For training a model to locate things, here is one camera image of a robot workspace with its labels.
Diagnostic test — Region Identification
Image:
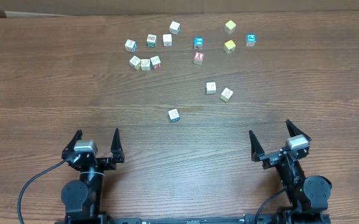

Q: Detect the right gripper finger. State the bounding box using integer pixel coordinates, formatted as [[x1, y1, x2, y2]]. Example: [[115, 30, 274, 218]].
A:
[[286, 119, 312, 142], [249, 130, 265, 162]]

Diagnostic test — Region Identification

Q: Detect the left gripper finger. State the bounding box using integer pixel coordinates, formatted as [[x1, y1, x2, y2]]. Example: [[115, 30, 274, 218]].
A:
[[110, 128, 124, 162], [62, 129, 83, 156]]

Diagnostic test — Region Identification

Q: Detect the wooden block yellow side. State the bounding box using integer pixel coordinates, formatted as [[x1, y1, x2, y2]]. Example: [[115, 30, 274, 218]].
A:
[[220, 88, 233, 102]]

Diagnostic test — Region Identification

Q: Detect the wooden block blue side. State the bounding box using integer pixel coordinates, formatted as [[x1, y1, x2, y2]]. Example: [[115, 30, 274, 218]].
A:
[[168, 109, 180, 122]]

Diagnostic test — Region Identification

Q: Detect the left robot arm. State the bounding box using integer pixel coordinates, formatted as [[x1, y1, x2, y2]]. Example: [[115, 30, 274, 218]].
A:
[[61, 129, 124, 223]]

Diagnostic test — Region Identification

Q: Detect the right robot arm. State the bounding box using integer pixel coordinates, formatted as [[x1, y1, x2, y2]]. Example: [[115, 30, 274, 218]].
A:
[[245, 120, 332, 224]]

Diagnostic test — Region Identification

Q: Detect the plain wooden block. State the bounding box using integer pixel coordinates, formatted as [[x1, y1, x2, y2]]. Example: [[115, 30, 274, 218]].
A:
[[206, 82, 217, 95], [162, 34, 172, 47]]

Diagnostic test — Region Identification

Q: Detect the wooden block letter X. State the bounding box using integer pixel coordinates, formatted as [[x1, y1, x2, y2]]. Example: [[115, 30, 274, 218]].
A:
[[129, 55, 141, 70]]

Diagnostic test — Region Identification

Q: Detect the wooden block elephant picture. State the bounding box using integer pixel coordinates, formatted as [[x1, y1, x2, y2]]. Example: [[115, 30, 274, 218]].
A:
[[141, 59, 151, 71]]

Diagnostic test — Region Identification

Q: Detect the wooden block red side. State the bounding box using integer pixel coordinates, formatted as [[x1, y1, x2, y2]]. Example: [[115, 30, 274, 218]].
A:
[[150, 56, 161, 70]]

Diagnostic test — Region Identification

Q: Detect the blue top block right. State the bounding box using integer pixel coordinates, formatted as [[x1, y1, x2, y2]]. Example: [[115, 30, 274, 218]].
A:
[[246, 34, 256, 47]]

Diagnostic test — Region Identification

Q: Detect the yellow top block lower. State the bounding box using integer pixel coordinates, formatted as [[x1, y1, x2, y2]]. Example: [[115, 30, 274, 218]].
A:
[[223, 40, 236, 54]]

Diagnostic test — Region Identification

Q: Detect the red letter wooden block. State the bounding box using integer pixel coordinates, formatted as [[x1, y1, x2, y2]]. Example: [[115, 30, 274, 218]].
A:
[[193, 52, 205, 65]]

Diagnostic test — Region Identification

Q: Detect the wooden block far left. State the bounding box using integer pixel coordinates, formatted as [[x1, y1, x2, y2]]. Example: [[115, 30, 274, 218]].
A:
[[124, 39, 138, 53]]

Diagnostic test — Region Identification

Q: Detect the green side wooden block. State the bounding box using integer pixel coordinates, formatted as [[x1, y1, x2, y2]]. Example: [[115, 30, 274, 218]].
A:
[[146, 34, 157, 47]]

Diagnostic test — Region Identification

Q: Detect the yellow top block upper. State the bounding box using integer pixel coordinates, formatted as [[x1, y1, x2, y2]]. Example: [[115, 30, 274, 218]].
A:
[[224, 20, 236, 34]]

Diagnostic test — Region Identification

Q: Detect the blue top block centre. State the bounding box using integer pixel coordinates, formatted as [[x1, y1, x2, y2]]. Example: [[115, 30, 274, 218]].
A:
[[193, 37, 203, 50]]

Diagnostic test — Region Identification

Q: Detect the plain wooden block upper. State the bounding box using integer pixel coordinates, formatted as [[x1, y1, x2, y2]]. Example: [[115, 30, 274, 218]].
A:
[[162, 34, 172, 47]]

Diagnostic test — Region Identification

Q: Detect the wooden block top centre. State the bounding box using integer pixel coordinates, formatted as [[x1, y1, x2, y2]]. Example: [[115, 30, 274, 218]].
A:
[[169, 21, 180, 35]]

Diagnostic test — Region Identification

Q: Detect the cardboard sheet at back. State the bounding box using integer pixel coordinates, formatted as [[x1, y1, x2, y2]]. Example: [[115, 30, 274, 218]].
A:
[[0, 0, 359, 16]]

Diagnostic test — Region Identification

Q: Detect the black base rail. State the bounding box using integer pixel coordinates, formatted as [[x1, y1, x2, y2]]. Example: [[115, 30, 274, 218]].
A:
[[54, 213, 332, 224]]

